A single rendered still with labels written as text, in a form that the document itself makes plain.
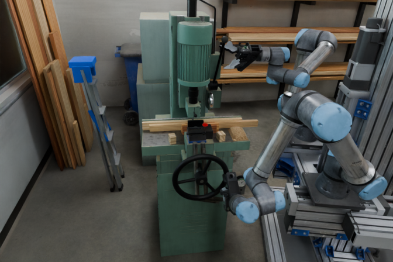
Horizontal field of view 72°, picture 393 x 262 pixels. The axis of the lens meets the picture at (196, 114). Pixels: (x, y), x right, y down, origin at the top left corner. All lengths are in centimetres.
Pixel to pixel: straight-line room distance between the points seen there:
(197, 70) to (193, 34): 18
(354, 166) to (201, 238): 117
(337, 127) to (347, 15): 378
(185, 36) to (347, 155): 86
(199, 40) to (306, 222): 103
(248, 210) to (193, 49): 78
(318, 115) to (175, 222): 121
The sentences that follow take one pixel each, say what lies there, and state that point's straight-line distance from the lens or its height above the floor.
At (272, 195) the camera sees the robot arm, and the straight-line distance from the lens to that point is 111.
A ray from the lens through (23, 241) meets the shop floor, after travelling 245.
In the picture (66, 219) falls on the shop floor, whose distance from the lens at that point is 247.
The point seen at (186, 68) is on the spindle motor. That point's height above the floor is 130.
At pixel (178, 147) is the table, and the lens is 148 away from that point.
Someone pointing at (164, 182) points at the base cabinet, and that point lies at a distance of 162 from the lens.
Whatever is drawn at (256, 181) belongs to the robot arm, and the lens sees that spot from 117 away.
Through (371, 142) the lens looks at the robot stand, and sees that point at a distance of 157.
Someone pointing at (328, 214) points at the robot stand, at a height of 71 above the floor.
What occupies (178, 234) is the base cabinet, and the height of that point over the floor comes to 20.
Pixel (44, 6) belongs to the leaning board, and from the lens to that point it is 307.
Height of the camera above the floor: 170
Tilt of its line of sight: 27 degrees down
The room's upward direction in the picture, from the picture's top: 2 degrees clockwise
